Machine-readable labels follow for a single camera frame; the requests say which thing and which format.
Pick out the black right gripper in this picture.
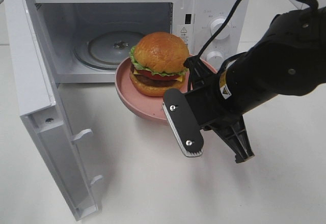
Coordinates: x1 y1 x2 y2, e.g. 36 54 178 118
184 55 255 163

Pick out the burger with lettuce and cheese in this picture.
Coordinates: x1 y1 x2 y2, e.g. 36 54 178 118
129 32 190 97

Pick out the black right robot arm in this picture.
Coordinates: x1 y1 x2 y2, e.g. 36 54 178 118
185 8 325 163

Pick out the lower white timer knob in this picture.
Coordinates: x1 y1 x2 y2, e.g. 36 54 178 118
206 51 225 69

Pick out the upper white power knob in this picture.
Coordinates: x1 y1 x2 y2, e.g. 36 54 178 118
209 16 232 41

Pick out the glass microwave turntable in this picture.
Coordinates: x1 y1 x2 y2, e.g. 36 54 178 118
72 21 144 71

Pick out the white microwave oven body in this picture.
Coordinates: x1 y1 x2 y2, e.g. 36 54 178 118
35 0 235 83

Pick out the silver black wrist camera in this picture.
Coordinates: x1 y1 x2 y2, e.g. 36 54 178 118
162 89 204 157

